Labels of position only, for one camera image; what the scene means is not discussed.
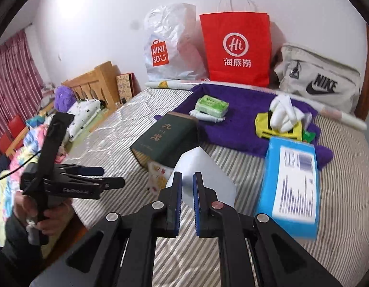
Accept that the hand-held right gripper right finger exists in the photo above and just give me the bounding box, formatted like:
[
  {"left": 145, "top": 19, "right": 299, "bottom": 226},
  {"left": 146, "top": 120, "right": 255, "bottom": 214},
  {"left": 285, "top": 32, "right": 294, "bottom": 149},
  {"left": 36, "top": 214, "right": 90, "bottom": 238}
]
[{"left": 193, "top": 172, "right": 343, "bottom": 287}]

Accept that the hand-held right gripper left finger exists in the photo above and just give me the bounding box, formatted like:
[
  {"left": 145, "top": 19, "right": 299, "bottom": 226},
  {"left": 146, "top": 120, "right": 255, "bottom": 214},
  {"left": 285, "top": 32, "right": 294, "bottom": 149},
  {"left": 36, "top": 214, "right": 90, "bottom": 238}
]
[{"left": 29, "top": 172, "right": 183, "bottom": 287}]

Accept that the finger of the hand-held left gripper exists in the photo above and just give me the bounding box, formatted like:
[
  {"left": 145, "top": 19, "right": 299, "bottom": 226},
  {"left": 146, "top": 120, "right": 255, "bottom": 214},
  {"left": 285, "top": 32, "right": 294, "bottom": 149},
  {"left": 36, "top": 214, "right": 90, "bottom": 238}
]
[
  {"left": 56, "top": 163, "right": 105, "bottom": 177},
  {"left": 69, "top": 176, "right": 126, "bottom": 192}
]

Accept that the white paper sheet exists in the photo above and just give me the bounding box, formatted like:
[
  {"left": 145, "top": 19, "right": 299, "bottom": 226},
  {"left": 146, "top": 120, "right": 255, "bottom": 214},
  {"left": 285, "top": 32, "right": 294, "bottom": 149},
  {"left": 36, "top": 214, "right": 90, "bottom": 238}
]
[{"left": 166, "top": 146, "right": 237, "bottom": 213}]

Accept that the green wet wipes packet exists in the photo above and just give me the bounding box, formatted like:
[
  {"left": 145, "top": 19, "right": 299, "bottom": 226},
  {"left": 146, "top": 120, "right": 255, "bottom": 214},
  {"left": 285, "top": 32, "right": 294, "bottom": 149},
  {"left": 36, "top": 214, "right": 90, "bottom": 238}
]
[{"left": 194, "top": 95, "right": 230, "bottom": 118}]

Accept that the small yellow bag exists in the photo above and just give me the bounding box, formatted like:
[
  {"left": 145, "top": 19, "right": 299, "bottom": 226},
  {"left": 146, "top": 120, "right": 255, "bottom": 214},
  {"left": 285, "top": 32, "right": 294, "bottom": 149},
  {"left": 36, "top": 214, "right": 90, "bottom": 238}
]
[{"left": 255, "top": 111, "right": 305, "bottom": 142}]

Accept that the green snack packet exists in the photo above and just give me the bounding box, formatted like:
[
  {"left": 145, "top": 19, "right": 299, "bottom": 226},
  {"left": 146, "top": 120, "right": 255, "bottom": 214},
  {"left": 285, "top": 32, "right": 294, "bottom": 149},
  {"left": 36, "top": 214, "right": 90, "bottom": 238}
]
[{"left": 301, "top": 128, "right": 317, "bottom": 143}]

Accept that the person's left forearm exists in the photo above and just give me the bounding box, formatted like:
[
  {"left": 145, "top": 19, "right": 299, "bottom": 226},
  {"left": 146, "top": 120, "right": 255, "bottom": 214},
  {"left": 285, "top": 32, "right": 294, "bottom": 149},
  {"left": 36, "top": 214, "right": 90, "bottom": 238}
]
[{"left": 0, "top": 215, "right": 44, "bottom": 287}]

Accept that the person's left hand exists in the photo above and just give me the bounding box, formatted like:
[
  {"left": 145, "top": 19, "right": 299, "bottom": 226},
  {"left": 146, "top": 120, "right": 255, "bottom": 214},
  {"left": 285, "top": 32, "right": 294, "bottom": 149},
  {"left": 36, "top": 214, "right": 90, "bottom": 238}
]
[{"left": 12, "top": 190, "right": 72, "bottom": 237}]

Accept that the fruit print packet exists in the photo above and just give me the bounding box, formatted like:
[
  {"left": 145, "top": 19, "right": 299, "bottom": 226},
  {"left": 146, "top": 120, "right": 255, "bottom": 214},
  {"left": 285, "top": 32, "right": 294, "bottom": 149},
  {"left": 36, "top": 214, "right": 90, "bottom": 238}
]
[{"left": 146, "top": 160, "right": 174, "bottom": 193}]

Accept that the colourful blanket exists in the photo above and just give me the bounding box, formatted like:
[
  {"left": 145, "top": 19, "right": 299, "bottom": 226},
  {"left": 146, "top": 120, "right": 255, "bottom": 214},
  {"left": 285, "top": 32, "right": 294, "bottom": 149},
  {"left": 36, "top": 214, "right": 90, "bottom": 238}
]
[{"left": 0, "top": 122, "right": 71, "bottom": 246}]

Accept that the black and white pillow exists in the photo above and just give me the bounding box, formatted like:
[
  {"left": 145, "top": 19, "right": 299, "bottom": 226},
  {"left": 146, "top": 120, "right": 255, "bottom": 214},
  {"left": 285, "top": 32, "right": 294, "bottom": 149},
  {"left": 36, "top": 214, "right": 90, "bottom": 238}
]
[{"left": 66, "top": 99, "right": 102, "bottom": 142}]

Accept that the dark green tea box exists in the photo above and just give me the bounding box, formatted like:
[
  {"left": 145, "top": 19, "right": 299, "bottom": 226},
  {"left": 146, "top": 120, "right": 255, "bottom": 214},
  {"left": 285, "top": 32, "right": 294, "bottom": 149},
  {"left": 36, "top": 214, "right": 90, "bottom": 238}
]
[{"left": 130, "top": 111, "right": 200, "bottom": 168}]

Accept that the red chair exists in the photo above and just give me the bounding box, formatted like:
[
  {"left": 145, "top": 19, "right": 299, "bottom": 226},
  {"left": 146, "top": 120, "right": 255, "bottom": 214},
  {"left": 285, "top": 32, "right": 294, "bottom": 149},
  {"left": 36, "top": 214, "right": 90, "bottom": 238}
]
[{"left": 0, "top": 115, "right": 28, "bottom": 159}]

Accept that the purple plush toy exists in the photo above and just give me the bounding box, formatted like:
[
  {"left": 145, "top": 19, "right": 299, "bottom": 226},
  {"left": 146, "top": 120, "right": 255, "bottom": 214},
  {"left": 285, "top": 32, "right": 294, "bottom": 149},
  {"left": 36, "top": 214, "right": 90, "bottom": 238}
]
[{"left": 54, "top": 85, "right": 75, "bottom": 112}]

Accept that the purple towel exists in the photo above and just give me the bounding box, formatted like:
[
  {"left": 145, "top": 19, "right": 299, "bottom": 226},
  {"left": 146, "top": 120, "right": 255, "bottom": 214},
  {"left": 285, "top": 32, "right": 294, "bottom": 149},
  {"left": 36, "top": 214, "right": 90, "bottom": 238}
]
[{"left": 173, "top": 84, "right": 335, "bottom": 171}]

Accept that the white tube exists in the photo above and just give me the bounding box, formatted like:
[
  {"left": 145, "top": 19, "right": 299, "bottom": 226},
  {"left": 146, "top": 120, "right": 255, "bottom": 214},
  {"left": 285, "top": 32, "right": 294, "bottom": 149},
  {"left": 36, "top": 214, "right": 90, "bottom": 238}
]
[{"left": 189, "top": 109, "right": 226, "bottom": 124}]

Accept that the brown framed book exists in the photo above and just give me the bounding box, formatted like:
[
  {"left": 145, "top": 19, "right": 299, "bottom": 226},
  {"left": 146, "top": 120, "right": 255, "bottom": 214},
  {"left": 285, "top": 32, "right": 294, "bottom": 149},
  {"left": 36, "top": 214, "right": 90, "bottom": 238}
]
[{"left": 116, "top": 72, "right": 135, "bottom": 100}]

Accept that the wooden headboard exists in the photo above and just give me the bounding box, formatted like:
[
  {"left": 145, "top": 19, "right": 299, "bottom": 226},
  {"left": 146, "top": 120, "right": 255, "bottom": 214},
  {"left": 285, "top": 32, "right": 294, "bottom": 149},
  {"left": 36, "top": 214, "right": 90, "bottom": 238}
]
[{"left": 61, "top": 61, "right": 121, "bottom": 112}]

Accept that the blue cardboard box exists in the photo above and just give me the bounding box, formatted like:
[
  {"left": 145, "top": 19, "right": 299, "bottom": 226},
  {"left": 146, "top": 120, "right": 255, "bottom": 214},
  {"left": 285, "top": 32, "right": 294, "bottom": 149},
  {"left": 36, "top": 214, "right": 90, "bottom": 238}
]
[{"left": 256, "top": 136, "right": 322, "bottom": 240}]

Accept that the printed paper roll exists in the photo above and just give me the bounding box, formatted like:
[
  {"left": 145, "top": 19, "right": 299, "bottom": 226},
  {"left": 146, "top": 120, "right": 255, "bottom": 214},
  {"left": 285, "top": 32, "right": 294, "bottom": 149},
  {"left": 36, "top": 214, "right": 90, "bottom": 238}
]
[{"left": 145, "top": 78, "right": 368, "bottom": 130}]

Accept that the red patterned curtain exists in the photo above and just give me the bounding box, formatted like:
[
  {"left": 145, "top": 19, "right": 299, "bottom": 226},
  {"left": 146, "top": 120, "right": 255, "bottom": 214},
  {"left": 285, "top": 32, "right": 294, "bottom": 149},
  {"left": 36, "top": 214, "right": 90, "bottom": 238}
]
[{"left": 0, "top": 29, "right": 44, "bottom": 120}]

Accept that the white plastic shopping bag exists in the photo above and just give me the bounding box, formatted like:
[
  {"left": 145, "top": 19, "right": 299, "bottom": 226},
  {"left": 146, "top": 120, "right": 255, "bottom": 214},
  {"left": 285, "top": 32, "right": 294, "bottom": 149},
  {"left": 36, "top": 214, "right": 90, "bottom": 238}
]
[{"left": 143, "top": 3, "right": 209, "bottom": 82}]

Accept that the red paper bag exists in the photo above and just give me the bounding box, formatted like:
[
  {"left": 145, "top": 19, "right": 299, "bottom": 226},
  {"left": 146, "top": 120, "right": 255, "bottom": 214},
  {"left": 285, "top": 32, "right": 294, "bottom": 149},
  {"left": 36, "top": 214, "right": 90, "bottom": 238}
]
[{"left": 199, "top": 0, "right": 273, "bottom": 88}]

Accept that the grey waist bag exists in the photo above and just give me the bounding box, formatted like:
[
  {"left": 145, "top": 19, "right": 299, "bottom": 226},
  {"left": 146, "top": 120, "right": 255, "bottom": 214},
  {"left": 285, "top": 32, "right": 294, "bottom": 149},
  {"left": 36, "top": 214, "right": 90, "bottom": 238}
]
[{"left": 273, "top": 43, "right": 362, "bottom": 115}]

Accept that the black cable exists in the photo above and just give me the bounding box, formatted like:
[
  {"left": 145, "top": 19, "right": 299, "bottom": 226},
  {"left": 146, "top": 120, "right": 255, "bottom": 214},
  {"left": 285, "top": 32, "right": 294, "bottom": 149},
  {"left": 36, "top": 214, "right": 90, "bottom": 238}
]
[{"left": 0, "top": 152, "right": 38, "bottom": 184}]

